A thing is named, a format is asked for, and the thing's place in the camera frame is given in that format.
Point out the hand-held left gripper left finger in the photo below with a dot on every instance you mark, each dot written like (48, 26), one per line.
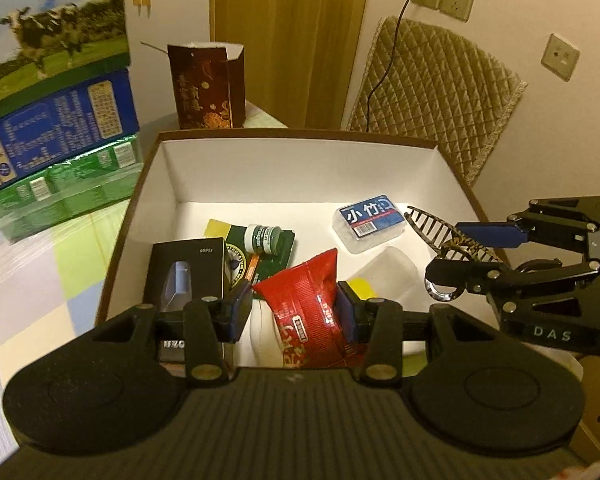
(241, 310)

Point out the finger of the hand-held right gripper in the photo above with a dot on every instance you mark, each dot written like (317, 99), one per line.
(490, 234)
(460, 275)

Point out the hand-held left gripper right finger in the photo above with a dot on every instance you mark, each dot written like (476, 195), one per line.
(347, 315)

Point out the red snack packet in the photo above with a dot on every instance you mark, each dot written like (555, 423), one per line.
(305, 300)

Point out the black product box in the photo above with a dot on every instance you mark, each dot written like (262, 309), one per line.
(205, 270)

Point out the leopard print hair claw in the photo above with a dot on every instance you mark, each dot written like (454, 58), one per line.
(432, 227)

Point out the green card bottle pack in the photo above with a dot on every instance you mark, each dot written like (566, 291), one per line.
(270, 260)

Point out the clear plastic cup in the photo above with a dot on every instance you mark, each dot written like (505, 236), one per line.
(390, 270)

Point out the yellow snack packet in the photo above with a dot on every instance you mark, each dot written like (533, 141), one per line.
(215, 228)

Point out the blue floss pick box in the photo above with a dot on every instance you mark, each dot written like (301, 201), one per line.
(367, 217)

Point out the large white cardboard box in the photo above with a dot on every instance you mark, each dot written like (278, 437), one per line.
(280, 175)

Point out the quilted chair cushion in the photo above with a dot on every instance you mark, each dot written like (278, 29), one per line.
(430, 95)

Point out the checkered tablecloth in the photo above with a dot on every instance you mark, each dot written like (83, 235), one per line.
(40, 285)

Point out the green shrink-wrapped pack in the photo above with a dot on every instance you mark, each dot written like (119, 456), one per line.
(65, 195)

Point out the blue carton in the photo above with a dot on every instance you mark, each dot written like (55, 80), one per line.
(55, 130)

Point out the wooden door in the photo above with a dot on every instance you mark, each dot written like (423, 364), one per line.
(290, 35)

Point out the green cow print carton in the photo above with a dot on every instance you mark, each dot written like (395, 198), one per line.
(55, 20)

